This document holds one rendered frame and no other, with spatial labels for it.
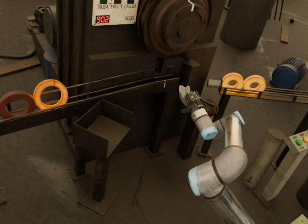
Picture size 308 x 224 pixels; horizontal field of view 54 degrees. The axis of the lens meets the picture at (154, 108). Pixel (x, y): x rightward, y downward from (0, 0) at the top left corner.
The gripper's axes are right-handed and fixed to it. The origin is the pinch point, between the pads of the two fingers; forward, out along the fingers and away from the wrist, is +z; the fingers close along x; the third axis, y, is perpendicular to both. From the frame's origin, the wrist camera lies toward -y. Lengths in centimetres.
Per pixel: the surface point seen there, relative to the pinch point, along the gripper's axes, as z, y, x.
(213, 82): 4.5, -7.9, -34.7
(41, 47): 136, -98, 47
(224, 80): 1.6, -3.6, -40.8
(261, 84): -12, 4, -62
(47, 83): 21, -5, 76
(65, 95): 16, -11, 66
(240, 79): -3.0, 1.2, -49.1
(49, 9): 139, -54, 41
